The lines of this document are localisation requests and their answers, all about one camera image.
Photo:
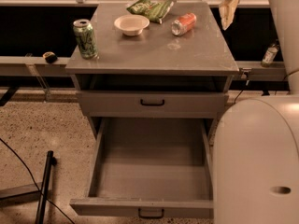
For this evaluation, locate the red coke can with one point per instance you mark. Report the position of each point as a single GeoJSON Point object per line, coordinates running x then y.
{"type": "Point", "coordinates": [183, 24]}

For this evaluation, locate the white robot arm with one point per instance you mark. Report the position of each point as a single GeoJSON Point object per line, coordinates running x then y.
{"type": "Point", "coordinates": [256, 146]}

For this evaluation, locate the grey metal drawer cabinet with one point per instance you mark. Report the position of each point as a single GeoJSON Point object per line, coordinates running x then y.
{"type": "Point", "coordinates": [156, 60]}

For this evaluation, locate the green soda can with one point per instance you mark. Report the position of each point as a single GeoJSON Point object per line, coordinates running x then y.
{"type": "Point", "coordinates": [84, 34]}

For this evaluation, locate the closed grey top drawer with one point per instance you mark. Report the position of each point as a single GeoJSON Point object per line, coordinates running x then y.
{"type": "Point", "coordinates": [152, 104]}

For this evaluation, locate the open grey middle drawer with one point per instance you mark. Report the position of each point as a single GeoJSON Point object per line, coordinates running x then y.
{"type": "Point", "coordinates": [149, 168]}

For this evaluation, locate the small clear bottle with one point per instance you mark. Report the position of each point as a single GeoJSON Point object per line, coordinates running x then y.
{"type": "Point", "coordinates": [270, 54]}

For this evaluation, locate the green chip bag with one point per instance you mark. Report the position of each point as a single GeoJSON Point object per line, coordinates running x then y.
{"type": "Point", "coordinates": [153, 11]}

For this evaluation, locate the white paper bowl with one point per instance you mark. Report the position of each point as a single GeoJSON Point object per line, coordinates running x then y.
{"type": "Point", "coordinates": [131, 25]}

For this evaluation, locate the black round tape measure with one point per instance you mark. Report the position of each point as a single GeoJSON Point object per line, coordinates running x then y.
{"type": "Point", "coordinates": [50, 57]}

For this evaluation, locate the black stand leg left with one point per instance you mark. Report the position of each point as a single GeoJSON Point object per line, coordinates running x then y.
{"type": "Point", "coordinates": [37, 191]}

